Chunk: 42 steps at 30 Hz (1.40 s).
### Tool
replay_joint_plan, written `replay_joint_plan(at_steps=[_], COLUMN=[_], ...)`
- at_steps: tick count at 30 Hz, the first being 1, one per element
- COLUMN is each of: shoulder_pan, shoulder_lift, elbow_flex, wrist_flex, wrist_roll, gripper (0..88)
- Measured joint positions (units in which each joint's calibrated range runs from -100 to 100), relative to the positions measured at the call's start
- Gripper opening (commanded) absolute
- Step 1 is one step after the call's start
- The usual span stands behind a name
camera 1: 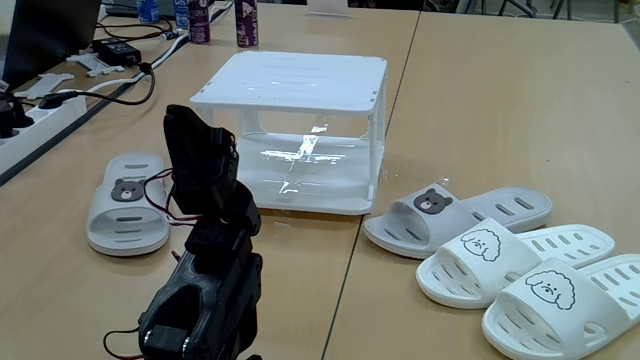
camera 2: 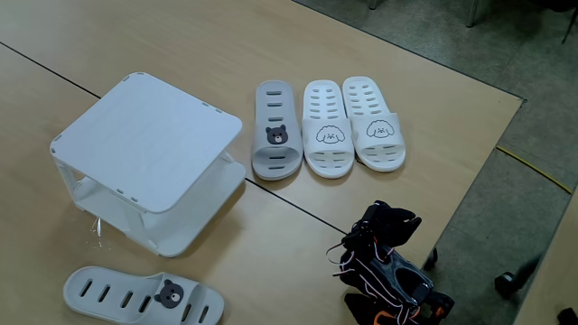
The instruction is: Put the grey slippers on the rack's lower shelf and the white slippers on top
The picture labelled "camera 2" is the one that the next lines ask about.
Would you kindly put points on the grey bear slipper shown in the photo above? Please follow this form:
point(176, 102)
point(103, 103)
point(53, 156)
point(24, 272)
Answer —
point(113, 293)
point(275, 108)

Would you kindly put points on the clear tape scrap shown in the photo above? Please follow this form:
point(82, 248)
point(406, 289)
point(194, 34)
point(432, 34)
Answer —
point(98, 227)

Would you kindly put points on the metal chair leg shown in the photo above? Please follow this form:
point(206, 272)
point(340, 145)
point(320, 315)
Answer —
point(472, 13)
point(372, 3)

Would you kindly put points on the black caster wheel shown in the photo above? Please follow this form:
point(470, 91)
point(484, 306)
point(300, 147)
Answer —
point(506, 283)
point(431, 259)

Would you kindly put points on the white two-shelf shoe rack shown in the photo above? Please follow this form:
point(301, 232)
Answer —
point(144, 140)

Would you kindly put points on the black floor object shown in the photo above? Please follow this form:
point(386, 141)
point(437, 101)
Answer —
point(568, 317)

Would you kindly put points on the thin black leg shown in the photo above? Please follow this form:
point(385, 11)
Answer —
point(570, 27)

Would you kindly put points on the white dog slipper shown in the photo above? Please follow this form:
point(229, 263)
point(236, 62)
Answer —
point(327, 151)
point(381, 144)

